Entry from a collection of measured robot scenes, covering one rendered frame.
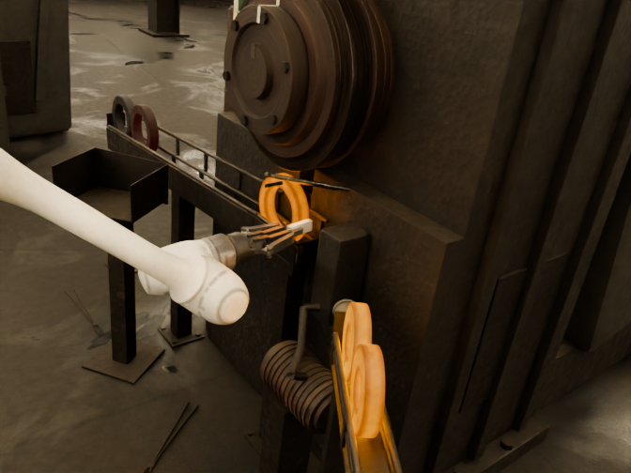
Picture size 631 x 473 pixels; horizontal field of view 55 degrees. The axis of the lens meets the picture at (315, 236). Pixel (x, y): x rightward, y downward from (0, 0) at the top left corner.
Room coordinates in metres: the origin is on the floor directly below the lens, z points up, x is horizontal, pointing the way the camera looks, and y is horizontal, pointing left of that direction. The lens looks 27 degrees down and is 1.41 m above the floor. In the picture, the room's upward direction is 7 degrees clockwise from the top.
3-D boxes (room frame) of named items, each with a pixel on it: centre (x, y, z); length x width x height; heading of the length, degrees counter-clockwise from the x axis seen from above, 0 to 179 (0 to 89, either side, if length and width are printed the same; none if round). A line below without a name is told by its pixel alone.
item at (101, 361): (1.67, 0.63, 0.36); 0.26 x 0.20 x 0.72; 76
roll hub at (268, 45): (1.37, 0.17, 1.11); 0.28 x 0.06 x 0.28; 41
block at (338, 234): (1.27, -0.07, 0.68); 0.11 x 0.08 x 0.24; 131
